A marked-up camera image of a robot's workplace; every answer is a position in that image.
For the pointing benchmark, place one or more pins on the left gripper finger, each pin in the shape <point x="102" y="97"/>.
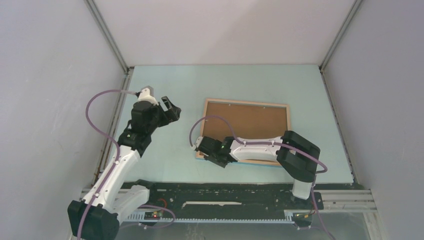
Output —
<point x="164" y="121"/>
<point x="172" y="114"/>

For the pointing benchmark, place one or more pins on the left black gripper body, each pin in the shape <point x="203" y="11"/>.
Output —
<point x="158" y="114"/>

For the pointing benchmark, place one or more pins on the wooden picture frame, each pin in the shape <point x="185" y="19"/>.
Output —
<point x="245" y="103"/>

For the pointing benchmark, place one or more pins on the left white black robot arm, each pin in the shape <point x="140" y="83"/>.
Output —
<point x="98" y="216"/>

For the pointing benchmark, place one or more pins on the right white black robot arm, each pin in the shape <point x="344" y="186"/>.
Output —
<point x="298" y="156"/>

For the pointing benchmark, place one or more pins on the left small circuit board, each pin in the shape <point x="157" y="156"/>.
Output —
<point x="153" y="215"/>

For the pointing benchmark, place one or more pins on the small circuit board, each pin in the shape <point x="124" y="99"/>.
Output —
<point x="302" y="221"/>
<point x="153" y="215"/>

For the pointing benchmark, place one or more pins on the right small circuit board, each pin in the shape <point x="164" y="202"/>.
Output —
<point x="302" y="221"/>

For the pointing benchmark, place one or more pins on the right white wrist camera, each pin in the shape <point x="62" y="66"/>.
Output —
<point x="196" y="144"/>

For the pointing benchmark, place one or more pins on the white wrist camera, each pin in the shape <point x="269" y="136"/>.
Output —
<point x="196" y="144"/>
<point x="146" y="94"/>

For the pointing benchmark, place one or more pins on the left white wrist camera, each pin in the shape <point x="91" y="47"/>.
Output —
<point x="146" y="94"/>

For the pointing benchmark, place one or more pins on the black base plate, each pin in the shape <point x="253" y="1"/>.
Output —
<point x="226" y="201"/>

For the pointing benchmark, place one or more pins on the aluminium rail frame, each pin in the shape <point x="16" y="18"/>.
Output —
<point x="336" y="198"/>

